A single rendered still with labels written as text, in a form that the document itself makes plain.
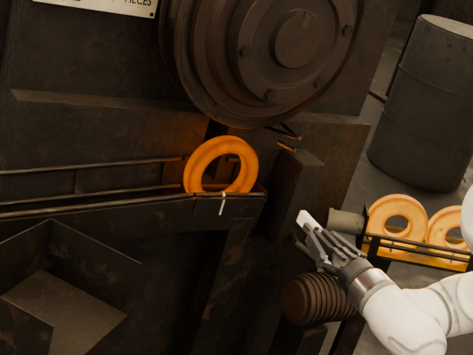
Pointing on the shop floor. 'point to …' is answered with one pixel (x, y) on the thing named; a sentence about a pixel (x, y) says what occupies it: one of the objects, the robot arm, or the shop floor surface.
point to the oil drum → (429, 108)
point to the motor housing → (310, 313)
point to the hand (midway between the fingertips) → (308, 224)
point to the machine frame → (117, 111)
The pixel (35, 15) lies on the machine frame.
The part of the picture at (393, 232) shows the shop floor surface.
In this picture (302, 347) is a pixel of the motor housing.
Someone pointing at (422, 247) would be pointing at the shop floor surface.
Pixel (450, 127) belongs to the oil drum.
